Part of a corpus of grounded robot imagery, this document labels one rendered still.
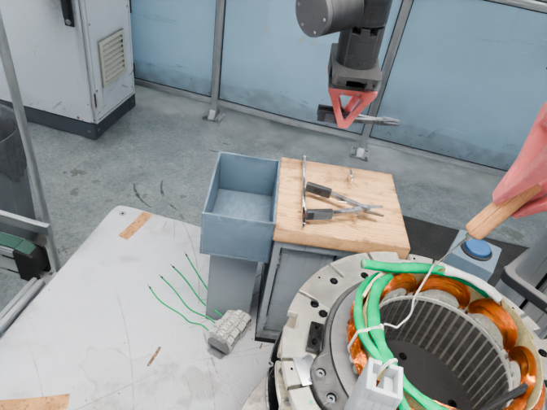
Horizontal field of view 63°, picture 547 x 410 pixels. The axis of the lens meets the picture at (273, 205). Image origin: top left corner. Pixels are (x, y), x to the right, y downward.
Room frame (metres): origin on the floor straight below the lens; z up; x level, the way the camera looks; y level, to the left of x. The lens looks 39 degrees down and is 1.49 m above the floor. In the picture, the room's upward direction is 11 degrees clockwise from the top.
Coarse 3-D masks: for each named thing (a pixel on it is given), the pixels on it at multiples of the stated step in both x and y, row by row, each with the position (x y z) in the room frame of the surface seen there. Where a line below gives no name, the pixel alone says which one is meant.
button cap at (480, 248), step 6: (468, 240) 0.55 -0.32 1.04; (474, 240) 0.55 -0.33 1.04; (480, 240) 0.56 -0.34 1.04; (468, 246) 0.54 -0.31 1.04; (474, 246) 0.54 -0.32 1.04; (480, 246) 0.54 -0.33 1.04; (486, 246) 0.54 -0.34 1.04; (474, 252) 0.53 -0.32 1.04; (480, 252) 0.53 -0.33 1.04; (486, 252) 0.53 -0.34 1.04
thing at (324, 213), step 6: (306, 210) 0.49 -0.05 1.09; (312, 210) 0.49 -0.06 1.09; (318, 210) 0.50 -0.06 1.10; (324, 210) 0.50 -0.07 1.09; (330, 210) 0.50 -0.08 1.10; (306, 216) 0.49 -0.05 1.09; (312, 216) 0.49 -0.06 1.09; (318, 216) 0.49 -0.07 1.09; (324, 216) 0.50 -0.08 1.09; (330, 216) 0.50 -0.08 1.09
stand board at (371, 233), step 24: (288, 168) 0.63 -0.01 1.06; (312, 168) 0.64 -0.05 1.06; (336, 168) 0.66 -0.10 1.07; (288, 192) 0.56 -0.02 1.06; (336, 192) 0.59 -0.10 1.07; (360, 192) 0.60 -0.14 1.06; (384, 192) 0.61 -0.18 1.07; (288, 216) 0.50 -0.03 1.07; (336, 216) 0.53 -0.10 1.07; (360, 216) 0.54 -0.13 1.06; (384, 216) 0.55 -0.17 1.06; (288, 240) 0.47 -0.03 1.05; (312, 240) 0.48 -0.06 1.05; (336, 240) 0.48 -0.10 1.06; (360, 240) 0.48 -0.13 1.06; (384, 240) 0.49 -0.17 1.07; (408, 240) 0.50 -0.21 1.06
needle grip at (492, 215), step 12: (528, 192) 0.28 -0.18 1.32; (492, 204) 0.29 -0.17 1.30; (504, 204) 0.28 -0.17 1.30; (516, 204) 0.28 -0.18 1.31; (480, 216) 0.29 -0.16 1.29; (492, 216) 0.28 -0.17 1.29; (504, 216) 0.28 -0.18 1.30; (468, 228) 0.28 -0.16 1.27; (480, 228) 0.28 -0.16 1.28; (492, 228) 0.28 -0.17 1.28
